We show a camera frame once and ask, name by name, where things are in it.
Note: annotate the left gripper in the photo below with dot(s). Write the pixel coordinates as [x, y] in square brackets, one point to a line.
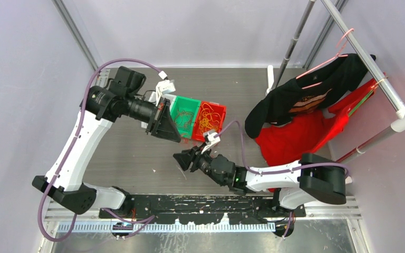
[163, 127]

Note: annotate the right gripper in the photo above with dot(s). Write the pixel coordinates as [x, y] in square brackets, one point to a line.
[185, 158]

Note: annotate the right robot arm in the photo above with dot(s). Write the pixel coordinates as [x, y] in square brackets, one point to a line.
[310, 178]

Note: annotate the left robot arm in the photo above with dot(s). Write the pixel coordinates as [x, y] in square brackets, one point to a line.
[114, 93]

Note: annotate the green plastic bin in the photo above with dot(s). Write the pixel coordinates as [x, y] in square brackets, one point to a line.
[184, 112]

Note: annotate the white plastic bin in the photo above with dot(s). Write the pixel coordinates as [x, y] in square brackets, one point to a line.
[170, 97]

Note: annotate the red plastic bin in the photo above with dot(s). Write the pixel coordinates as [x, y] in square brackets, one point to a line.
[210, 117]

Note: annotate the red t-shirt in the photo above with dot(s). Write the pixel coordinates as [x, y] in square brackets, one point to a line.
[307, 133]

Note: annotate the black t-shirt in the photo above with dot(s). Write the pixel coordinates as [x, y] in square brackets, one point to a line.
[318, 90]

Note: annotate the green clothes hanger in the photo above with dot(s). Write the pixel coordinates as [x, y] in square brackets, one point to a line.
[360, 102]

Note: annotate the pink clothes hanger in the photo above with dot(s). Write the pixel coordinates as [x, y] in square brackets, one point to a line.
[343, 42]

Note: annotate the metal clothes rack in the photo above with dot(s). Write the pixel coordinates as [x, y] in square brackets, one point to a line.
[373, 72]

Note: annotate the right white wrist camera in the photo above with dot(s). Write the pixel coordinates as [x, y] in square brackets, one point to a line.
[211, 139]

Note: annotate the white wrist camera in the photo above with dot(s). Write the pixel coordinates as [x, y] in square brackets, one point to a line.
[164, 87]
[211, 139]

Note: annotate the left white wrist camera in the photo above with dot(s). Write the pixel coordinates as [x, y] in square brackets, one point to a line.
[164, 87]

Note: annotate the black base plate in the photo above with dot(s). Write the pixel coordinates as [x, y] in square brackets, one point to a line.
[200, 209]

